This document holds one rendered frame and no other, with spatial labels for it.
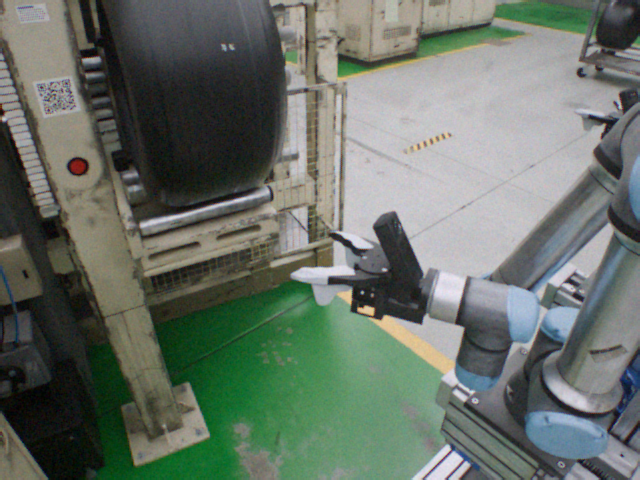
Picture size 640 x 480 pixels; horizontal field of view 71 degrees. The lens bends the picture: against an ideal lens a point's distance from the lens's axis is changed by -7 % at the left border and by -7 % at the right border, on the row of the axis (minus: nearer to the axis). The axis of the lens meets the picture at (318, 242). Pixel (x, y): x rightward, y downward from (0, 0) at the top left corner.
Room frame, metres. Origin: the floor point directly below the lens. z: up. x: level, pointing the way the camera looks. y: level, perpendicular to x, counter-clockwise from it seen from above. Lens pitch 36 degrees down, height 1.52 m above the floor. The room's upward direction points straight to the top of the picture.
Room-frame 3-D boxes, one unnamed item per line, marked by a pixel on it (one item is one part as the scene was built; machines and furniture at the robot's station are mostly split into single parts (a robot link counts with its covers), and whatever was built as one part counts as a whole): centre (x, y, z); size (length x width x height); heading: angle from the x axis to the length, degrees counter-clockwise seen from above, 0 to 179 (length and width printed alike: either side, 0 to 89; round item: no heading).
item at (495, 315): (0.49, -0.26, 1.04); 0.11 x 0.08 x 0.09; 67
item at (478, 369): (0.51, -0.27, 0.94); 0.11 x 0.08 x 0.11; 157
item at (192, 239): (0.99, 0.28, 0.83); 0.36 x 0.09 x 0.06; 118
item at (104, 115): (1.35, 0.72, 1.05); 0.20 x 0.15 x 0.30; 118
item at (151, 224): (0.99, 0.28, 0.90); 0.35 x 0.05 x 0.05; 118
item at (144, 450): (0.98, 0.56, 0.02); 0.27 x 0.27 x 0.04; 28
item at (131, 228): (1.03, 0.50, 0.90); 0.40 x 0.03 x 0.10; 28
